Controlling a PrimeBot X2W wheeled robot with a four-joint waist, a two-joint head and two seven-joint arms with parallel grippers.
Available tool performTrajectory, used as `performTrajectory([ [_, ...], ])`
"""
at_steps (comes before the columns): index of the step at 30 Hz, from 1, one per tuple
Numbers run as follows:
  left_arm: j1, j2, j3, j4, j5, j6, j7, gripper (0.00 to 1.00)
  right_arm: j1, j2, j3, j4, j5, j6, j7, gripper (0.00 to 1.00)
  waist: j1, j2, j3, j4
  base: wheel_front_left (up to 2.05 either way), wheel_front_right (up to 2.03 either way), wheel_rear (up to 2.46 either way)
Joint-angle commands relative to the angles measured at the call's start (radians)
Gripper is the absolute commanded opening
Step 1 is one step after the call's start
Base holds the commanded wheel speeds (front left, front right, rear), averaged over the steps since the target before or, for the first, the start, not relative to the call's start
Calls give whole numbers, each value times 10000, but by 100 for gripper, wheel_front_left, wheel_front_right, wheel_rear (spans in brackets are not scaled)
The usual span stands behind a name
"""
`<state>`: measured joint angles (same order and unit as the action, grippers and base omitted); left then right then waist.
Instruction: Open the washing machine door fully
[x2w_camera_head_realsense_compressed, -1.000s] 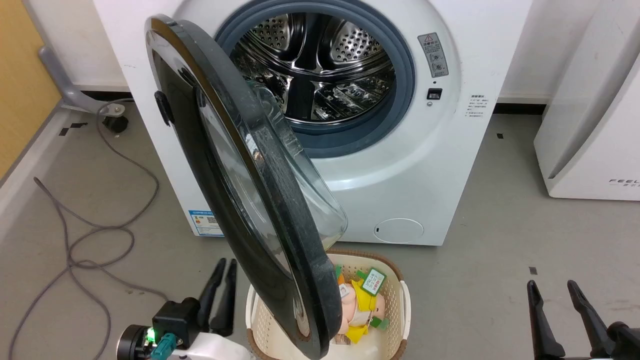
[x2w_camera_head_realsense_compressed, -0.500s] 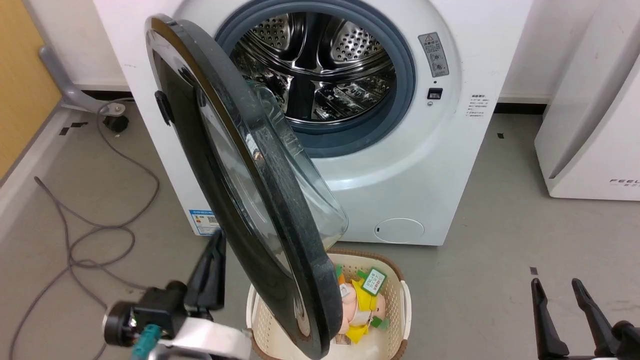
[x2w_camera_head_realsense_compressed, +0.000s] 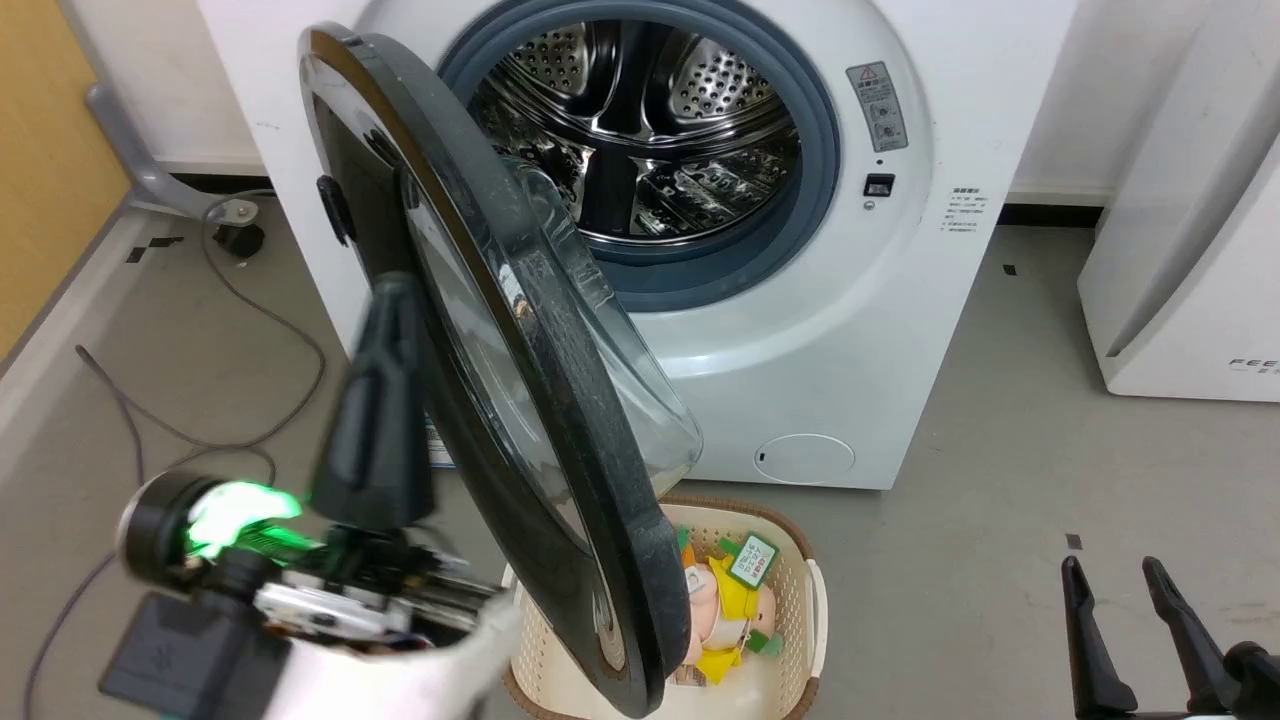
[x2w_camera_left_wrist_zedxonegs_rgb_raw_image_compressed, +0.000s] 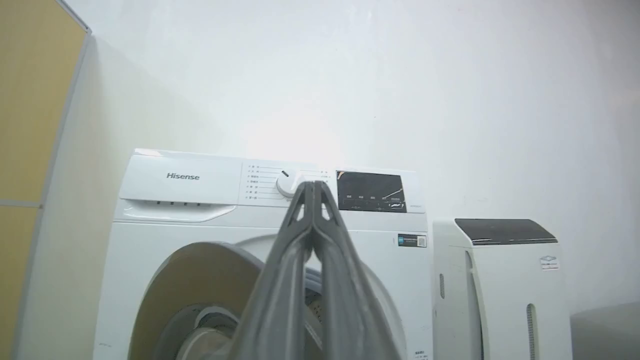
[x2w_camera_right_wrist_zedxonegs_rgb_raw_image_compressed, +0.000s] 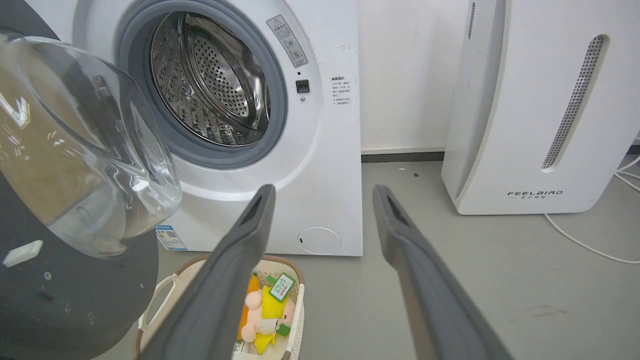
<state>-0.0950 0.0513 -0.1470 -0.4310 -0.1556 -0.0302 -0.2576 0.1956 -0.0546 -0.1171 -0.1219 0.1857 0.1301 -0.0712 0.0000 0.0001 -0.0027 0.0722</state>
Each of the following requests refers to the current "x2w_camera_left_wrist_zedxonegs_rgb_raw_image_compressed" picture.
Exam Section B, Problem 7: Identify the round washing machine door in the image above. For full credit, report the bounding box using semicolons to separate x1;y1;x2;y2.
127;241;326;360

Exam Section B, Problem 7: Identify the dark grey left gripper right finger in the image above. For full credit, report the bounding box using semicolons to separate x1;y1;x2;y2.
313;180;403;360

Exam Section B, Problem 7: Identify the white Hisense washing machine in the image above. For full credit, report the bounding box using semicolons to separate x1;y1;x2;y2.
93;148;434;360

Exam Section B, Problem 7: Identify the yellow panel partition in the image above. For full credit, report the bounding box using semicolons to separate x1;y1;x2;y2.
0;0;92;360

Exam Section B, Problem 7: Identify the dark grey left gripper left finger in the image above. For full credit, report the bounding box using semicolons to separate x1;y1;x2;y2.
231;180;316;360

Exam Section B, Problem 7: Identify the white air purifier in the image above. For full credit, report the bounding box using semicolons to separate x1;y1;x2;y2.
432;217;573;360

